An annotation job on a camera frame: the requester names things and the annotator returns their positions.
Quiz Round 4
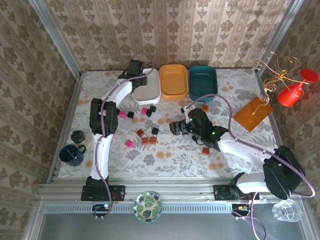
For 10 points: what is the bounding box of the white plastic container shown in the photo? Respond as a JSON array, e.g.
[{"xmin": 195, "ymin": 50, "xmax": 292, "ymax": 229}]
[{"xmin": 131, "ymin": 68, "xmax": 161, "ymax": 106}]

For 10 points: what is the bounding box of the orange plastic container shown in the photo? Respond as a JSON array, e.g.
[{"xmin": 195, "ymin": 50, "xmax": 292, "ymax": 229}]
[{"xmin": 159, "ymin": 64, "xmax": 189, "ymax": 102}]

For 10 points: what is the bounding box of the teal plastic container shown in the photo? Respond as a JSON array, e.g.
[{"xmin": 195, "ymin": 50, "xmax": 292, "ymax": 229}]
[{"xmin": 188, "ymin": 65, "xmax": 219, "ymax": 103}]

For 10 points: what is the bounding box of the orange acrylic plate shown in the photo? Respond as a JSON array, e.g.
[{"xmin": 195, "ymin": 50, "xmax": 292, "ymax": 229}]
[{"xmin": 232, "ymin": 96, "xmax": 275, "ymax": 132}]

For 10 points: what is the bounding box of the leaf pattern bowl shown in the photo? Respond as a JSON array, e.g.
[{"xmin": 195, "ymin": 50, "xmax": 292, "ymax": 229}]
[{"xmin": 133, "ymin": 191, "xmax": 164, "ymax": 223}]

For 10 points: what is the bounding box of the black lidded glass jar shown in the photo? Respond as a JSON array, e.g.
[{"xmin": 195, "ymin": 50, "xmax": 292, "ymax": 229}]
[{"xmin": 70, "ymin": 130, "xmax": 94, "ymax": 149}]

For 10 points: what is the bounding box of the red plastic goblet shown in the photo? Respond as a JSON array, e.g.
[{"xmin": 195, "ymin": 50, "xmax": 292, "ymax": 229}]
[{"xmin": 276, "ymin": 68, "xmax": 320, "ymax": 108}]

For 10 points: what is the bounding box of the dark blue mug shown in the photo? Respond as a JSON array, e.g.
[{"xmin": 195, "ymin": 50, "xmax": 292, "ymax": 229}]
[{"xmin": 58, "ymin": 144, "xmax": 87, "ymax": 167}]

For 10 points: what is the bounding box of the small black controller board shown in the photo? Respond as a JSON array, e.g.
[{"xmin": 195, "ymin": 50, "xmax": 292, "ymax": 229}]
[{"xmin": 91, "ymin": 203, "xmax": 111, "ymax": 219}]

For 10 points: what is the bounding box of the clear glass cup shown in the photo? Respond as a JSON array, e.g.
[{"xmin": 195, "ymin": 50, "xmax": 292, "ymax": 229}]
[{"xmin": 271, "ymin": 198, "xmax": 302, "ymax": 223}]

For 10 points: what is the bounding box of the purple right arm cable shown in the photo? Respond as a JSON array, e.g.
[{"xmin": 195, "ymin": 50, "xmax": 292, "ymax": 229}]
[{"xmin": 182, "ymin": 93, "xmax": 316, "ymax": 240}]

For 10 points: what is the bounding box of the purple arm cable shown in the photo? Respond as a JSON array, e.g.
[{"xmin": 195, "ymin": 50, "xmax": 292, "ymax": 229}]
[
  {"xmin": 182, "ymin": 93, "xmax": 316, "ymax": 240},
  {"xmin": 93, "ymin": 52, "xmax": 155, "ymax": 218}
]

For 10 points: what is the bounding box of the long aluminium base rail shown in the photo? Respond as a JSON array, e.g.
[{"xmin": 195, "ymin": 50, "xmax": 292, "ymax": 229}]
[{"xmin": 36, "ymin": 183, "xmax": 309, "ymax": 202}]

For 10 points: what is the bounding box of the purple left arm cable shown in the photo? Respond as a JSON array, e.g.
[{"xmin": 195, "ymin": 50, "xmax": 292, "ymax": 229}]
[{"xmin": 93, "ymin": 52, "xmax": 155, "ymax": 218}]

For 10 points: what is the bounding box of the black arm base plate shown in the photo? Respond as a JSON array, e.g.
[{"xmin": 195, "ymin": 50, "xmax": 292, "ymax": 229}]
[
  {"xmin": 80, "ymin": 184, "xmax": 126, "ymax": 202},
  {"xmin": 213, "ymin": 184, "xmax": 260, "ymax": 201}
]

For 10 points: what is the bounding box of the aluminium side rail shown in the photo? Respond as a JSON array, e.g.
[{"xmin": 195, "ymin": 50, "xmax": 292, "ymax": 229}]
[
  {"xmin": 254, "ymin": 66, "xmax": 280, "ymax": 151},
  {"xmin": 46, "ymin": 72, "xmax": 85, "ymax": 186}
]

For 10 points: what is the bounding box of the aluminium frame post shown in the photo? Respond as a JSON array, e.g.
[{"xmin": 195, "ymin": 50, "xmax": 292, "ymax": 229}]
[
  {"xmin": 259, "ymin": 0, "xmax": 302, "ymax": 63},
  {"xmin": 27, "ymin": 0, "xmax": 83, "ymax": 78}
]

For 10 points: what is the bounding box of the gold wire stand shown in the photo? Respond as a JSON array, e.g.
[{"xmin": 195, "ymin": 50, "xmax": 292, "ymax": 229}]
[{"xmin": 253, "ymin": 51, "xmax": 301, "ymax": 116}]

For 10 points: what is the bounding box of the grey slotted cable duct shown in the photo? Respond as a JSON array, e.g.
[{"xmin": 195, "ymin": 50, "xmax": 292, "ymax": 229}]
[{"xmin": 44, "ymin": 203, "xmax": 234, "ymax": 214}]

